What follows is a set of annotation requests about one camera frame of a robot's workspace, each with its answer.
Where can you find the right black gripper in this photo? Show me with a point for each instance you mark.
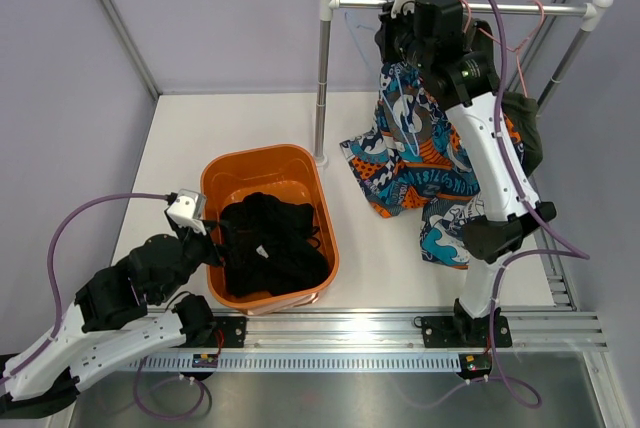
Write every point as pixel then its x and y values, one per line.
pixel 388 26

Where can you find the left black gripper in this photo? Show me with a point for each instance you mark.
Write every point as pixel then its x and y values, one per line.
pixel 216 253

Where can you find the black shorts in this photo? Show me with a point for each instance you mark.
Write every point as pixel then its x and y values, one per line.
pixel 272 246

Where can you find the blue wire hanger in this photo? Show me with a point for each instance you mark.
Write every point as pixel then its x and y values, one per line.
pixel 403 120

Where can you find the patterned blue orange shorts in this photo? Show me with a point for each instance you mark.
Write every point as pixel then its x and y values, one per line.
pixel 440 181

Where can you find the dark green shorts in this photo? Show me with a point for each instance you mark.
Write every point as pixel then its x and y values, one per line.
pixel 521 111

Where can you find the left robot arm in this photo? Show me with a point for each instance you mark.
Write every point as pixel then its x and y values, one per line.
pixel 123 313

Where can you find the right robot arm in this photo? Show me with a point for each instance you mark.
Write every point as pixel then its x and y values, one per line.
pixel 428 36

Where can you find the orange plastic basket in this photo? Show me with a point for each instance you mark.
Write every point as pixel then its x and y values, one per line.
pixel 289 173

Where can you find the metal clothes rack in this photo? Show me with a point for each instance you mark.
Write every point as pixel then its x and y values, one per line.
pixel 590 14

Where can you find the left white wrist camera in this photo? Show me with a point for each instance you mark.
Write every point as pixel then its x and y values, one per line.
pixel 187 209

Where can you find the white slotted cable duct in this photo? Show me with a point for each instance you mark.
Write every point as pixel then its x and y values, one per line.
pixel 240 362

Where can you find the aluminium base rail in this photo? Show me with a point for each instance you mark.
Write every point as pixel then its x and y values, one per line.
pixel 395 331

